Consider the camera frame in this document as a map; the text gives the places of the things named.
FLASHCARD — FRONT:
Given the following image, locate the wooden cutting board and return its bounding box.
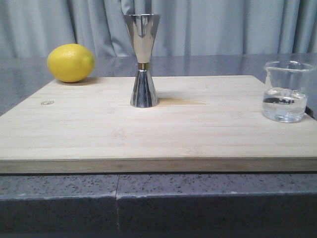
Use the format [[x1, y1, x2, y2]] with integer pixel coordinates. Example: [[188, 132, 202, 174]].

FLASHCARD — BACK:
[[0, 75, 317, 174]]

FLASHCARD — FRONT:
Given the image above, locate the yellow lemon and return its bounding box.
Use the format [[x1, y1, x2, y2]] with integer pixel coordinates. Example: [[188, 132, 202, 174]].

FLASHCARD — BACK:
[[47, 44, 95, 83]]

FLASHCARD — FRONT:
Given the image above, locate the steel double jigger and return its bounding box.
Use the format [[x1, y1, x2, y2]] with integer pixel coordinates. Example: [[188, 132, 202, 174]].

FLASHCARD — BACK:
[[124, 14, 160, 108]]

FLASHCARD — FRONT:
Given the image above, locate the glass beaker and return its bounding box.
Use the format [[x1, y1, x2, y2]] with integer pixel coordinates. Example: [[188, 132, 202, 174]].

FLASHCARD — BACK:
[[262, 60, 317, 123]]

